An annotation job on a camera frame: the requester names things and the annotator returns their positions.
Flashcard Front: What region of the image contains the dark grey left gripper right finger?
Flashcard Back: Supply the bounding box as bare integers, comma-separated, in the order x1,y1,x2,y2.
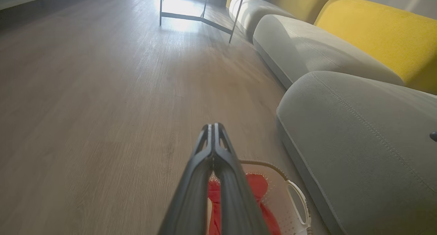
214,123,270,235

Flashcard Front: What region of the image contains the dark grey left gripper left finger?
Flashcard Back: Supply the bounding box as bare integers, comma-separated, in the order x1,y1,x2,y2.
159,123,216,235

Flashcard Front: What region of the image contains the white woven plastic laundry basket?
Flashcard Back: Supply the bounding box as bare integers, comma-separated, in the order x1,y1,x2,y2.
206,160,313,235

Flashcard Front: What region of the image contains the red garment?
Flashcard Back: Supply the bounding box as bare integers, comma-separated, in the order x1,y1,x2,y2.
208,173,282,235

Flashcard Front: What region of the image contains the grey sofa seat cushion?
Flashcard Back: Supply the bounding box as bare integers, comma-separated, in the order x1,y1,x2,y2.
253,14,405,90
276,71,437,235
228,0,296,42

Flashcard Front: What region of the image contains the black metal frame table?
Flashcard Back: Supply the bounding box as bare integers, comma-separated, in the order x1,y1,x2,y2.
158,0,247,44

